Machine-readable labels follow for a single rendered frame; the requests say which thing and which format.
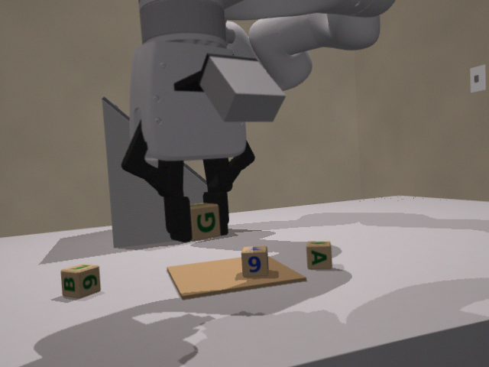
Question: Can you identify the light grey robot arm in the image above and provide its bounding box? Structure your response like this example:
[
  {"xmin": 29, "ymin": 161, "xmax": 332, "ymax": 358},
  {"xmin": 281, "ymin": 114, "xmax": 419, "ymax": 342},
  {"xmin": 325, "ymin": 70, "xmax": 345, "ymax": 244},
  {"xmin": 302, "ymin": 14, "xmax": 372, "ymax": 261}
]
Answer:
[{"xmin": 138, "ymin": 0, "xmax": 396, "ymax": 122}]

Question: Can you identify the tan flat mat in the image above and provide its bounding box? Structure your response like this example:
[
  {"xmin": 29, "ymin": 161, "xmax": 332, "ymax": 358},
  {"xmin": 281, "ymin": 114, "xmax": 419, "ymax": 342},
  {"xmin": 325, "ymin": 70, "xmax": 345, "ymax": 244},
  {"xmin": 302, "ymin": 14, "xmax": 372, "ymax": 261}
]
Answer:
[{"xmin": 167, "ymin": 256, "xmax": 306, "ymax": 300}]

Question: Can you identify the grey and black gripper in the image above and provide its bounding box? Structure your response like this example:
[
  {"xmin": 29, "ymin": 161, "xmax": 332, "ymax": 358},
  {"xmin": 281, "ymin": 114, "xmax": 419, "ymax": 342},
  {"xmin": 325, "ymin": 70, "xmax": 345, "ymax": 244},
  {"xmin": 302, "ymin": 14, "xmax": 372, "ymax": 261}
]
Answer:
[{"xmin": 121, "ymin": 33, "xmax": 255, "ymax": 242}]

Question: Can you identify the wooden letter block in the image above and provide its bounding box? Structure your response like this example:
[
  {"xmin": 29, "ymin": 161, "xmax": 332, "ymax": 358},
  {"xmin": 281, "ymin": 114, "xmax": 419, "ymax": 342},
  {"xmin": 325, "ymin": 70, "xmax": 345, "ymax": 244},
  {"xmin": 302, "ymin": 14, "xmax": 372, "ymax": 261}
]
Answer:
[
  {"xmin": 306, "ymin": 241, "xmax": 332, "ymax": 270},
  {"xmin": 190, "ymin": 203, "xmax": 221, "ymax": 241},
  {"xmin": 241, "ymin": 246, "xmax": 269, "ymax": 278},
  {"xmin": 60, "ymin": 264, "xmax": 101, "ymax": 298}
]

